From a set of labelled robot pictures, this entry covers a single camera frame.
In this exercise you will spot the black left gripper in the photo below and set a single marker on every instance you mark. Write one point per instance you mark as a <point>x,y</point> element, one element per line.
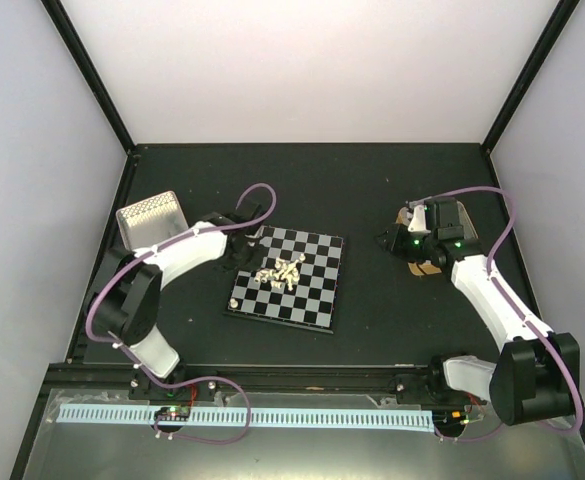
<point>239,268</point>

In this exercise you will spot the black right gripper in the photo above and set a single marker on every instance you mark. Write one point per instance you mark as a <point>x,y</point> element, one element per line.
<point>394,241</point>

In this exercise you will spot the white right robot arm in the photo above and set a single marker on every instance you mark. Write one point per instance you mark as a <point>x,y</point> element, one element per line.
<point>535,377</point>

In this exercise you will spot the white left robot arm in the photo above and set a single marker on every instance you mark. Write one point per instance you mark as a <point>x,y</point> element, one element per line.
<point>122,303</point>

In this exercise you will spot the pile of white chess pieces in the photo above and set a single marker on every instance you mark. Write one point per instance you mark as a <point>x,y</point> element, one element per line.
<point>285,275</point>

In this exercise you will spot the gold metal tin tray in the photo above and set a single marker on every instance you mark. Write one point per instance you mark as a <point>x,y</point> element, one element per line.
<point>426,268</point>

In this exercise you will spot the black and white chessboard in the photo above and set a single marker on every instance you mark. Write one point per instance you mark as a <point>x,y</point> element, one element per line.
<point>311,305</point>

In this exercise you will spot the pink metal tin box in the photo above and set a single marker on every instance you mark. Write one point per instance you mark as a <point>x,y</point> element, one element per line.
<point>151,221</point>

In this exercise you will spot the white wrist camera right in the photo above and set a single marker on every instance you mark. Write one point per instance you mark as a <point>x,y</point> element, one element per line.
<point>417,219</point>

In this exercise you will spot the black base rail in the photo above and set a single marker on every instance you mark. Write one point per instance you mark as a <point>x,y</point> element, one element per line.
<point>410,384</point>

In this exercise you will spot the light blue slotted cable duct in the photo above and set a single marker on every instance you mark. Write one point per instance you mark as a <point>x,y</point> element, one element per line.
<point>304,418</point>

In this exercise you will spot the black frame post right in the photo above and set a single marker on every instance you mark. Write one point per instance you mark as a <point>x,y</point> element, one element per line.
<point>545,43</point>

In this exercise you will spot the black frame post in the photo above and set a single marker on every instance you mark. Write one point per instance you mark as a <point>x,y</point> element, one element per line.
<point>545,43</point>
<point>75,46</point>

